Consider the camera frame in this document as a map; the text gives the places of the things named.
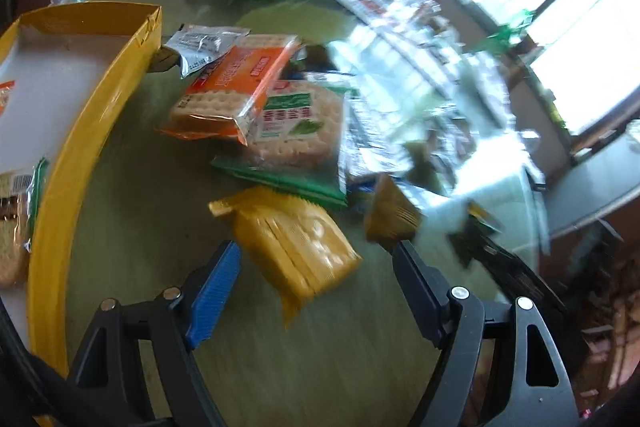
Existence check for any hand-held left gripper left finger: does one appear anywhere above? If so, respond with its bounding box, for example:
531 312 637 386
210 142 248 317
67 239 246 427

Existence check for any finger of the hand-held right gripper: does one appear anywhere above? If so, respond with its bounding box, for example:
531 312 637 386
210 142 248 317
448 219 568 315

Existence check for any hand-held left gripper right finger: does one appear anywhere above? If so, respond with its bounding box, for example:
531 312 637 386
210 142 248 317
391 239 582 427

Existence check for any brown gold snack packet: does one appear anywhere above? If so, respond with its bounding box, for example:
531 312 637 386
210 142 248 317
362 174 423 253

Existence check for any yellow cracker packet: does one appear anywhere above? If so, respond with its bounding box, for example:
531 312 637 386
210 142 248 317
207 186 363 333

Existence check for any green cracker packet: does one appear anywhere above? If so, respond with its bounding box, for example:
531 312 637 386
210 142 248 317
210 79 351 210

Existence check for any yellow cardboard box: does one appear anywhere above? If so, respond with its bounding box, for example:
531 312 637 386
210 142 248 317
0 2 163 380

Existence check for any orange cracker packet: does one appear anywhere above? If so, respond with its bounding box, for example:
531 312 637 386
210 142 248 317
156 34 303 146

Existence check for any silver snack packet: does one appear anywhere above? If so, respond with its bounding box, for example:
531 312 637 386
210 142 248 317
150 24 251 80

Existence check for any green-edged cracker packet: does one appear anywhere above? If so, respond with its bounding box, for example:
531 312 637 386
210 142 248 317
0 157 51 290

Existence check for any green plastic bag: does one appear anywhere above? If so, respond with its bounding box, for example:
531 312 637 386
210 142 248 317
487 9 538 55

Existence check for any printed leaflet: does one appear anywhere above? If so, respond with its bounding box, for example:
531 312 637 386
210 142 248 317
320 0 501 72

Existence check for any orange-edged snack packet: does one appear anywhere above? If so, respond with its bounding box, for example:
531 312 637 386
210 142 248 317
0 79 17 118

